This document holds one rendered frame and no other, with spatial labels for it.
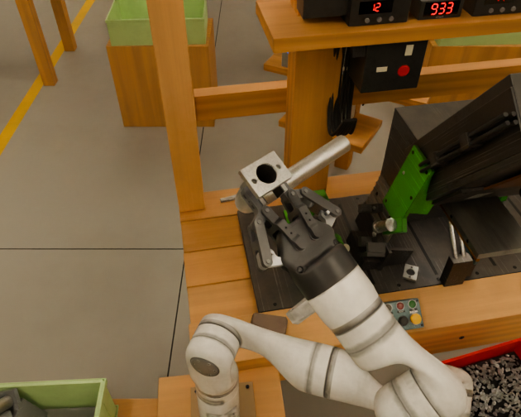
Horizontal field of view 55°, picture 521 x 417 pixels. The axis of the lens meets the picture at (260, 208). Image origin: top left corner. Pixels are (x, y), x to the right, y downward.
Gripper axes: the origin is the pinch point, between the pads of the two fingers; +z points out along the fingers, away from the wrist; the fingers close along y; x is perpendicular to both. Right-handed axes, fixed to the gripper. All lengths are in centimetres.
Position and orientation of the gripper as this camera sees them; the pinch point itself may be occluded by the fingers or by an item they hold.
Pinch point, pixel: (263, 188)
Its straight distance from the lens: 61.3
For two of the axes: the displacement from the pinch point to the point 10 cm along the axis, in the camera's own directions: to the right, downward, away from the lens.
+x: -3.4, 3.5, 8.7
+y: -7.4, 4.8, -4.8
